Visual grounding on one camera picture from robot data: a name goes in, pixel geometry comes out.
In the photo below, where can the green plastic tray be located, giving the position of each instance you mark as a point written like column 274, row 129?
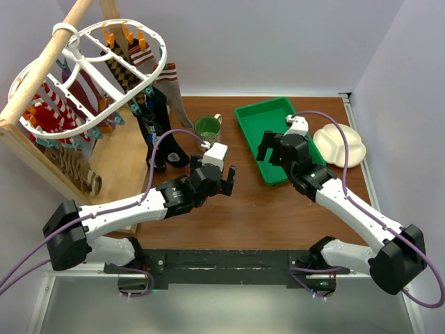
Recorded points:
column 255, row 120

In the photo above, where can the grey red striped sock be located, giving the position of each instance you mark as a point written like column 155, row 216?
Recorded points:
column 167, row 82
column 142, row 58

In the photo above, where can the wooden drying rack frame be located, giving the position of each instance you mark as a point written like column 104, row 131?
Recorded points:
column 114, row 147

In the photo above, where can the maroon purple sock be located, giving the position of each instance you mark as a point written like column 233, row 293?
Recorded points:
column 86, row 93

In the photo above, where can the black white striped sock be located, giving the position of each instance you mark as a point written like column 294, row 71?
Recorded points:
column 168, row 151

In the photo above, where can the black blue logo sock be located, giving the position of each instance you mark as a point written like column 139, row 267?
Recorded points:
column 145, row 118

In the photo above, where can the brown yellow argyle sock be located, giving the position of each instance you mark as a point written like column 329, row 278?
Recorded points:
column 126, row 79

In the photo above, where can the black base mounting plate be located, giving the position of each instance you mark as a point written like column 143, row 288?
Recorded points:
column 224, row 267

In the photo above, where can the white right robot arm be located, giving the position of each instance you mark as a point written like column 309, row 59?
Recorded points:
column 386, row 257

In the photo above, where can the green ceramic mug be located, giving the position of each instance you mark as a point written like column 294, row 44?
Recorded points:
column 208, row 128

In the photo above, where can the red white striped sock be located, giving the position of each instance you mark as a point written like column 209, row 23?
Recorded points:
column 49, row 113

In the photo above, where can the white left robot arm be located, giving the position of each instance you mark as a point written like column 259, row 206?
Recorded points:
column 74, row 235

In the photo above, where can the white oval sock hanger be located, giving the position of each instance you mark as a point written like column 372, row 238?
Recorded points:
column 84, row 51

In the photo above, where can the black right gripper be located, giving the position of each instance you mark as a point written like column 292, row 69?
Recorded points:
column 268, row 142

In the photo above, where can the cream divided plate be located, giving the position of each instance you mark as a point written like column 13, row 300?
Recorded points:
column 330, row 144

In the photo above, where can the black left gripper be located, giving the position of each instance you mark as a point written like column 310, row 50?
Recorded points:
column 227, row 184

